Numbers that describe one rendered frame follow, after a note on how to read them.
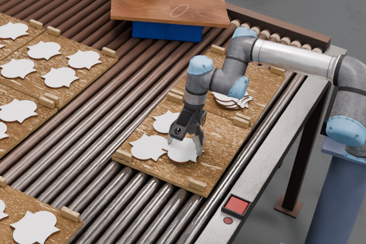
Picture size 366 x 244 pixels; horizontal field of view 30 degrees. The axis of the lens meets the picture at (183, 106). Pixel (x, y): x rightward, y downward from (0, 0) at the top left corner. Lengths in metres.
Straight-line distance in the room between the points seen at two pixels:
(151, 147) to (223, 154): 0.25
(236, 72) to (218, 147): 0.36
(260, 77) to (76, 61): 0.74
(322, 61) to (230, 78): 0.28
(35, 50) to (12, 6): 0.45
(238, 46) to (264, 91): 0.59
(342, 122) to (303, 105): 0.74
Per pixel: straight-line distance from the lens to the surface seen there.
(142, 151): 2.30
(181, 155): 2.29
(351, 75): 2.02
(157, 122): 2.43
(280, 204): 3.60
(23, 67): 2.68
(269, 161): 2.40
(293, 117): 2.64
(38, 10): 3.12
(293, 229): 3.51
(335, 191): 2.79
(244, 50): 2.13
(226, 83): 2.12
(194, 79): 2.14
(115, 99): 2.58
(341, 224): 2.89
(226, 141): 2.41
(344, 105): 2.00
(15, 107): 2.47
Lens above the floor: 2.43
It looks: 36 degrees down
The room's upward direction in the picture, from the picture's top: 8 degrees clockwise
